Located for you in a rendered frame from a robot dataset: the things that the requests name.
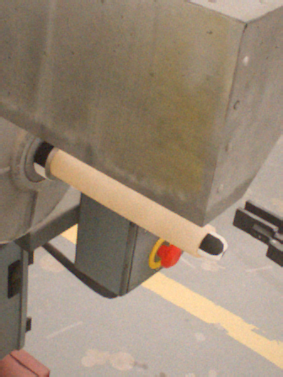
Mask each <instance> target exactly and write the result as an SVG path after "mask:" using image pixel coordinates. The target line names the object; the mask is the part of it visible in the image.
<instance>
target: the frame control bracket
mask: <svg viewBox="0 0 283 377"><path fill-rule="evenodd" d="M80 196H81V192H80V191H79V189H77V188H74V187H71V188H70V191H69V192H68V193H67V195H66V196H65V198H64V199H63V200H62V201H61V203H60V204H59V205H58V206H57V207H56V209H55V210H54V211H53V212H52V213H51V214H50V215H49V216H48V217H47V218H45V219H44V220H43V221H42V222H41V223H39V225H38V226H37V227H36V228H34V229H33V230H32V231H30V232H28V233H26V234H25V235H23V236H21V237H20V238H18V239H16V240H14V241H13V242H14V243H15V244H16V245H18V246H19V247H22V248H23V249H24V250H25V251H27V252H33V251H34V250H36V249H37V248H39V247H41V246H43V245H44V244H46V243H47V242H49V241H51V240H52V239H53V238H55V237H56V236H59V235H60V234H62V233H63V232H64V231H67V230H68V229H70V228H72V227H73V226H75V225H76V224H77V220H78V211H79V204H80Z"/></svg>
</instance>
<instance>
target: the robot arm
mask: <svg viewBox="0 0 283 377"><path fill-rule="evenodd" d="M232 226H234V227H236V228H238V229H239V230H241V231H243V232H245V233H247V234H250V235H251V236H253V237H254V238H255V239H257V240H259V241H261V242H263V243H264V244H266V245H267V251H266V254H265V256H266V257H267V258H269V259H270V260H272V261H273V262H275V263H276V264H277V265H279V266H280V267H282V268H283V217H281V216H280V215H277V214H276V213H275V212H272V211H270V210H268V209H266V208H265V207H263V206H262V205H260V204H257V203H255V202H253V201H252V200H250V199H248V200H247V201H246V205H245V207H244V208H243V207H241V206H239V208H237V210H236V214H235V216H234V217H233V221H232Z"/></svg>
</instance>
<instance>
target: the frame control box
mask: <svg viewBox="0 0 283 377"><path fill-rule="evenodd" d="M162 245H166V246H168V247H169V246H170V245H171V243H169V242H167V241H165V240H163V239H162V238H160V237H158V236H155V234H154V233H152V232H150V231H148V230H146V229H144V228H143V227H141V226H138V225H137V224H135V222H133V221H131V220H129V219H126V218H125V217H124V216H122V215H120V214H118V213H115V211H113V210H112V209H110V208H108V207H107V206H105V205H102V204H101V203H99V202H97V200H96V199H93V198H91V197H89V196H87V195H86V194H84V193H82V192H81V196H80V204H79V211H78V220H77V243H76V251H75V258H74V263H73V262H72V261H71V260H70V259H69V258H68V257H66V256H65V255H64V254H63V253H62V252H61V251H59V249H58V248H57V247H56V246H55V245H54V244H52V243H51V242H47V243H46V244H44V245H43V246H42V247H43V248H44V249H45V250H46V251H47V252H48V253H49V254H50V255H51V256H52V257H54V258H55V260H56V261H57V262H59V263H60V264H61V265H62V266H64V267H65V268H67V269H68V270H69V271H70V272H71V273H72V274H74V275H75V276H76V277H77V279H78V280H80V281H81V282H82V283H83V284H86V285H87V286H88V287H89V288H90V289H91V290H93V291H94V292H95V293H97V294H98V295H101V296H102V297H104V298H108V299H114V298H117V297H118V296H121V297H123V296H124V295H127V294H128V293H130V292H131V291H132V290H134V289H135V288H137V287H138V286H139V285H141V284H142V283H144V282H145V281H146V280H148V279H149V278H150V277H152V276H153V275H154V274H156V273H157V272H159V271H160V270H161V269H163V267H162V266H161V264H160V262H161V258H159V257H158V256H157V253H158V249H159V248H160V247H161V246H162Z"/></svg>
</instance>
